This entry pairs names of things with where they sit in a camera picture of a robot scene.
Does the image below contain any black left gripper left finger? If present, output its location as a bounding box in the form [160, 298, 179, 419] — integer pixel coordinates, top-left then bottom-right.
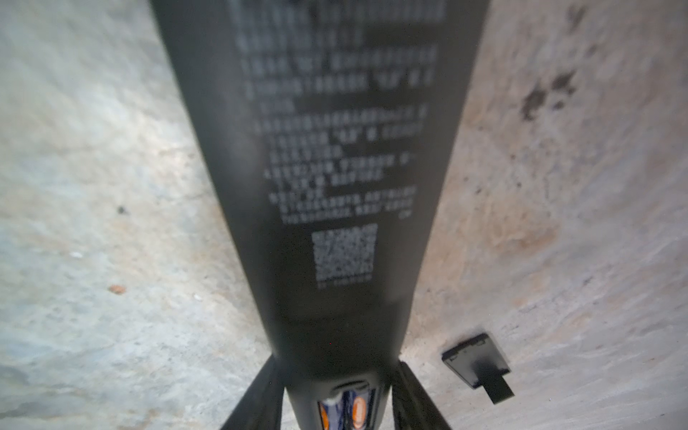
[220, 356, 284, 430]

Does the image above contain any black battery cover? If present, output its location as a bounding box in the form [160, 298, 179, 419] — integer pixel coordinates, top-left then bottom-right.
[442, 333, 514, 405]

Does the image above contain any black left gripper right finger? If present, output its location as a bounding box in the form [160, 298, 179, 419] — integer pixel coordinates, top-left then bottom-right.
[392, 361, 451, 430]

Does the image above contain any black remote control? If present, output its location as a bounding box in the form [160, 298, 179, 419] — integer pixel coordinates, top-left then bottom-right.
[150, 1, 489, 429]

